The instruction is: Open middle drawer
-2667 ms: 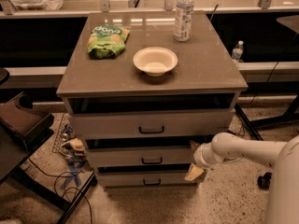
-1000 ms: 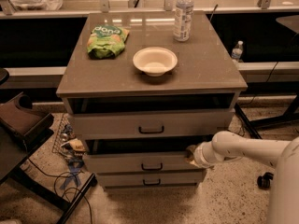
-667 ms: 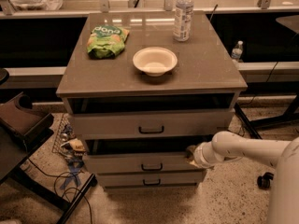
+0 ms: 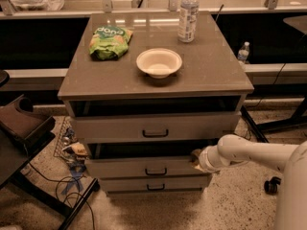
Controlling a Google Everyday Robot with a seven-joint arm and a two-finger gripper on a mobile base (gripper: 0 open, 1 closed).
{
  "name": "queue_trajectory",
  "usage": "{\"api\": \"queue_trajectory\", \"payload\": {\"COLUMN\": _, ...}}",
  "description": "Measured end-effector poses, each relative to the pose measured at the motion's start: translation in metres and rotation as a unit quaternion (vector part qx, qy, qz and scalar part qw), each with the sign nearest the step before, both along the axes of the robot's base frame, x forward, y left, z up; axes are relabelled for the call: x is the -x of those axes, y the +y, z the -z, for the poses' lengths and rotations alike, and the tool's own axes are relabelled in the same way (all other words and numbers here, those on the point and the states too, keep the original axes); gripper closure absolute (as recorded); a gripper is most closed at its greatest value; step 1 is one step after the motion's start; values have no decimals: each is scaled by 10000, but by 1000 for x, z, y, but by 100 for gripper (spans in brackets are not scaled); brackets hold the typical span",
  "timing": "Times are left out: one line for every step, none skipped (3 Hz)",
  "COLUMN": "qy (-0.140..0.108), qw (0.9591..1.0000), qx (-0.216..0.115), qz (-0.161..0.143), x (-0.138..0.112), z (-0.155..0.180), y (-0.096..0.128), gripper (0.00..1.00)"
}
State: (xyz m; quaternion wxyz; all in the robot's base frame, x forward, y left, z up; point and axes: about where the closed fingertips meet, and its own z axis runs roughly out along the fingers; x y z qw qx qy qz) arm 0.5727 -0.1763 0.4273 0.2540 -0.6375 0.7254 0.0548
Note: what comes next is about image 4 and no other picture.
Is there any grey drawer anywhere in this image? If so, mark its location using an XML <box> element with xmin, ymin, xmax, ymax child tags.
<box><xmin>100</xmin><ymin>174</ymin><xmax>212</xmax><ymax>194</ymax></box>
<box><xmin>83</xmin><ymin>139</ymin><xmax>222</xmax><ymax>179</ymax></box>
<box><xmin>70</xmin><ymin>111</ymin><xmax>241</xmax><ymax>144</ymax></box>

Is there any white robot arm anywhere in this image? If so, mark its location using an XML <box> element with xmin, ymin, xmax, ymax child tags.
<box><xmin>191</xmin><ymin>134</ymin><xmax>307</xmax><ymax>230</ymax></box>

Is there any grey drawer cabinet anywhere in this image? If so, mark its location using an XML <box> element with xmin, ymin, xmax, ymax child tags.
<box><xmin>59</xmin><ymin>11</ymin><xmax>253</xmax><ymax>196</ymax></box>

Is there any black chair caster leg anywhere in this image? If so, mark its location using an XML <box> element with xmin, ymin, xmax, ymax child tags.
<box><xmin>264</xmin><ymin>176</ymin><xmax>281</xmax><ymax>195</ymax></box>

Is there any white paper bowl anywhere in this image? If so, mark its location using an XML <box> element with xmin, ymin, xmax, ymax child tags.
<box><xmin>136</xmin><ymin>48</ymin><xmax>182</xmax><ymax>79</ymax></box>

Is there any small water bottle behind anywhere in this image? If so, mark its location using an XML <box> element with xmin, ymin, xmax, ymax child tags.
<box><xmin>237</xmin><ymin>41</ymin><xmax>249</xmax><ymax>64</ymax></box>

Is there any green chip bag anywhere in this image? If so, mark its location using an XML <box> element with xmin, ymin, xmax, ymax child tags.
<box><xmin>89</xmin><ymin>26</ymin><xmax>132</xmax><ymax>60</ymax></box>

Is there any clear water bottle on cabinet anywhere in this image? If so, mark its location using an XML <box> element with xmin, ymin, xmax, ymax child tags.
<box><xmin>177</xmin><ymin>0</ymin><xmax>200</xmax><ymax>43</ymax></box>

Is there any dark brown side stand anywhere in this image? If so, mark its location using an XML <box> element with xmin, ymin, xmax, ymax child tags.
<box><xmin>0</xmin><ymin>96</ymin><xmax>56</xmax><ymax>188</ymax></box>

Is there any black desk leg frame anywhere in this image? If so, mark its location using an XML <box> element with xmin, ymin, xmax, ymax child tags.
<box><xmin>241</xmin><ymin>97</ymin><xmax>307</xmax><ymax>142</ymax></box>

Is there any wire basket with clutter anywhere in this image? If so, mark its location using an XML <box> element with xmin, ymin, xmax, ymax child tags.
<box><xmin>54</xmin><ymin>117</ymin><xmax>88</xmax><ymax>164</ymax></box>

